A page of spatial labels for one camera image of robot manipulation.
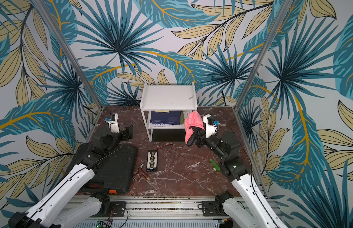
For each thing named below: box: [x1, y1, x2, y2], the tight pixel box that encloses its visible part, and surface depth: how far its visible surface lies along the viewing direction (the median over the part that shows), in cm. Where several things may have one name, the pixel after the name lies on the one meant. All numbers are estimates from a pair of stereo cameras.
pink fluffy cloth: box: [184, 110, 205, 145], surface depth 64 cm
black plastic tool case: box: [69, 142, 138, 194], surface depth 77 cm
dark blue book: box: [149, 110, 182, 125], surface depth 90 cm
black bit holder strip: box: [146, 149, 158, 172], surface depth 91 cm
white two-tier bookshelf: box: [139, 82, 198, 143], surface depth 79 cm
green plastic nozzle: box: [209, 158, 222, 172], surface depth 90 cm
